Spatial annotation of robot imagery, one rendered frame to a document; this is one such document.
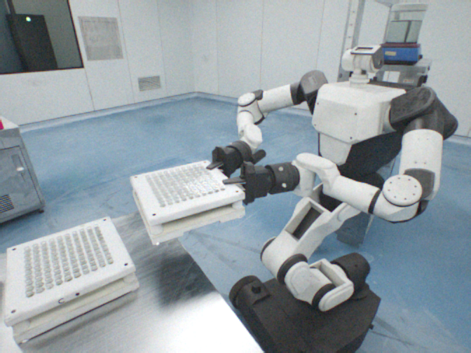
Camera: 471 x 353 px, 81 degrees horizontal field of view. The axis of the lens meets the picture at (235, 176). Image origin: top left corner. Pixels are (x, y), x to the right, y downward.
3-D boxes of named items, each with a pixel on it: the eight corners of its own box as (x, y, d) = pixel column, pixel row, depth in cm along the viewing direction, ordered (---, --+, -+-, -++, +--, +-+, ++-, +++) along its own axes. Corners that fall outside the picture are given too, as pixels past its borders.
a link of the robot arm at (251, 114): (233, 125, 109) (232, 102, 123) (243, 145, 115) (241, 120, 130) (258, 116, 106) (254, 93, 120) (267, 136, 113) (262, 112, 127)
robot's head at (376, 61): (365, 62, 92) (360, 42, 88) (388, 64, 86) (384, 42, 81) (352, 75, 92) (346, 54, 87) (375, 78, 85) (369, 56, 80)
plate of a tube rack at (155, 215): (130, 182, 81) (129, 176, 80) (207, 164, 91) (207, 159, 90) (149, 227, 61) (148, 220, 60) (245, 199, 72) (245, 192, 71)
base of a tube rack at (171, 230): (133, 197, 83) (132, 190, 82) (208, 178, 93) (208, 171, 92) (153, 245, 64) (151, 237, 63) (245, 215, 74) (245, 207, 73)
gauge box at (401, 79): (412, 116, 137) (425, 73, 128) (389, 113, 142) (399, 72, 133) (416, 107, 153) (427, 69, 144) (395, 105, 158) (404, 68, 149)
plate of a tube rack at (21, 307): (7, 328, 52) (3, 321, 51) (9, 254, 70) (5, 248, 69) (136, 272, 65) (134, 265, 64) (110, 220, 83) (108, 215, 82)
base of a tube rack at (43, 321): (16, 344, 55) (12, 337, 54) (16, 268, 72) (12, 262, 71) (139, 286, 67) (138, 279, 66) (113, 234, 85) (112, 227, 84)
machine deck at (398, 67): (424, 75, 128) (427, 66, 127) (341, 70, 148) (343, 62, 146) (431, 65, 174) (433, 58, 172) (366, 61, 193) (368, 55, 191)
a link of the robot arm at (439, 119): (416, 156, 81) (420, 119, 86) (453, 149, 74) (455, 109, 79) (395, 134, 76) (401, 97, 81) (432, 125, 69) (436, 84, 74)
